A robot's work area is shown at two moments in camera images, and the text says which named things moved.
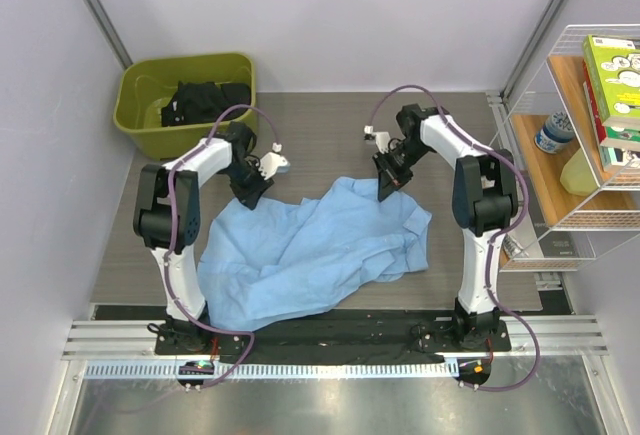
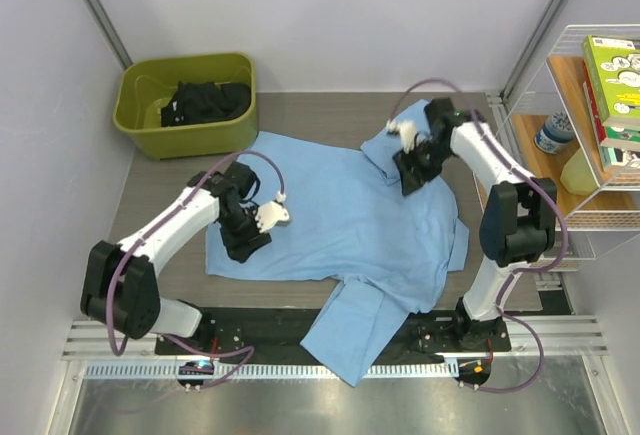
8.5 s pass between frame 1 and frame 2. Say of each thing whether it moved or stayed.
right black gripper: moved
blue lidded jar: stayed
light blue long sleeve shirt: moved
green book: stayed
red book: stayed
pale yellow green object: stayed
